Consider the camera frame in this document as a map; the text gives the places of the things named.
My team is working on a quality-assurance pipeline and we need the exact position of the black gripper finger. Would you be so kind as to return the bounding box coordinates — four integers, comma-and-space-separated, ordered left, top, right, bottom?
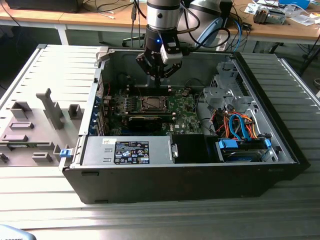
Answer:
135, 51, 161, 88
157, 60, 183, 82

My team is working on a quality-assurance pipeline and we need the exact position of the silver CPU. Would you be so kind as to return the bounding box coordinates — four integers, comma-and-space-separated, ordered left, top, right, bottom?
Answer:
145, 97, 164, 109

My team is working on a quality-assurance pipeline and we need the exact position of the CPU socket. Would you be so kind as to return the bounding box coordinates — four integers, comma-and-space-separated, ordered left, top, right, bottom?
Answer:
139, 94, 170, 113

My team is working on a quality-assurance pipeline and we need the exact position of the metal drive cage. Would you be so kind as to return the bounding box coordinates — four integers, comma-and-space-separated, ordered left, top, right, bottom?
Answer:
201, 61, 256, 111

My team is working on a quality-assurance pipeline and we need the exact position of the green motherboard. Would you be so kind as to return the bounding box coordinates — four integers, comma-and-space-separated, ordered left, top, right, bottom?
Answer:
101, 86, 216, 137

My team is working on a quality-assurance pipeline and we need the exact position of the white power adapter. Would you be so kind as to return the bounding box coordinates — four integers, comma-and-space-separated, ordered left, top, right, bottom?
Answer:
216, 38, 229, 52

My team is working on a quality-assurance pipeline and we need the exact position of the black graphics card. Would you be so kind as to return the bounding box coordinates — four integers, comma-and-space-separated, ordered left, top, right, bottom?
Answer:
126, 114, 164, 131

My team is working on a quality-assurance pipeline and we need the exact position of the black upright box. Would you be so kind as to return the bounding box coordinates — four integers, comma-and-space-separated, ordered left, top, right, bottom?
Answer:
219, 0, 234, 30

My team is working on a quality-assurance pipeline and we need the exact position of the wooden desk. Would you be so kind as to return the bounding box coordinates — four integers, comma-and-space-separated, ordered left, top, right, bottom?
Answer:
0, 0, 150, 46
216, 0, 320, 55

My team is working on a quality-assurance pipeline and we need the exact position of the hard disk in blue carrier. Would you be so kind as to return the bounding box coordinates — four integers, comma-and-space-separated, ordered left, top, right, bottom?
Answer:
214, 138, 273, 163

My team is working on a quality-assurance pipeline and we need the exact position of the grey power supply unit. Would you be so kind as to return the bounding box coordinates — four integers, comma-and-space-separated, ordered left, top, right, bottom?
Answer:
80, 136, 174, 166

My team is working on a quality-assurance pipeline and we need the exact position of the copper heatsink cooler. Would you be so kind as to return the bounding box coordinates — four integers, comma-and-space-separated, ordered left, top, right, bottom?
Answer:
253, 6, 270, 25

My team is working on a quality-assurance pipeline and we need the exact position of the black PC case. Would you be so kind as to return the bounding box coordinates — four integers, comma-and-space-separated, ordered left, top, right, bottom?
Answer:
58, 47, 311, 205

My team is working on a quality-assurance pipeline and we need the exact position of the silver metal drive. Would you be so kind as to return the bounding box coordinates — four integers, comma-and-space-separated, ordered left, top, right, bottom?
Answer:
267, 9, 288, 26

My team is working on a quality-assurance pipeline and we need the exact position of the black flat device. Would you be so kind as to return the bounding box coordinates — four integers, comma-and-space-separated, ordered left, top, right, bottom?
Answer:
4, 0, 81, 14

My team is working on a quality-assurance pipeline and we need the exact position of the grey parts rack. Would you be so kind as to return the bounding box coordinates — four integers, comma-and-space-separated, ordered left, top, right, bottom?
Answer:
0, 87, 88, 168

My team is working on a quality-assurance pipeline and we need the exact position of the blue box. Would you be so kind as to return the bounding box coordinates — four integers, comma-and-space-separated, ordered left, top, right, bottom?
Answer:
278, 0, 311, 10

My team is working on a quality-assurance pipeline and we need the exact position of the clear plastic bag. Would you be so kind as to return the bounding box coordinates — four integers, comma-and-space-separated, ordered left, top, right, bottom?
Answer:
292, 13, 319, 26

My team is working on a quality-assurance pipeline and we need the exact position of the grey rounded device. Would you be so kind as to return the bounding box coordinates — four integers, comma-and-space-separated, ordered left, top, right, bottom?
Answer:
0, 224, 38, 240

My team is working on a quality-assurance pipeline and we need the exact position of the white camera black bracket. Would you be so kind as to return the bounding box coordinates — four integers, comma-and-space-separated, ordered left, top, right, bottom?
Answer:
159, 37, 184, 65

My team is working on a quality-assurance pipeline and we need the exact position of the black thin wire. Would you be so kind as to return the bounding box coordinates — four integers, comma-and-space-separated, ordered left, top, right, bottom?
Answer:
184, 78, 208, 92

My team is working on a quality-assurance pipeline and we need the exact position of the black camera cable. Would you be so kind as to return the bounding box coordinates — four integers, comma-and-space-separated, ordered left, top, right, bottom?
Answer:
179, 3, 231, 52

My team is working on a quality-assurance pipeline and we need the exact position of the blue cable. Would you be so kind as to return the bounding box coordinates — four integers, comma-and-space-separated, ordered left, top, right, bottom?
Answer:
233, 19, 245, 52

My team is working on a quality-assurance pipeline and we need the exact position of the orange wire bundle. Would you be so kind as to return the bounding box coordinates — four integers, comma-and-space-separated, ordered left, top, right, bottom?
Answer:
212, 111, 259, 140

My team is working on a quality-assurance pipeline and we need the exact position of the blue flat wire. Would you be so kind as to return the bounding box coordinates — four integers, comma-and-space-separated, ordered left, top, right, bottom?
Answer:
227, 114, 240, 140
236, 115, 251, 141

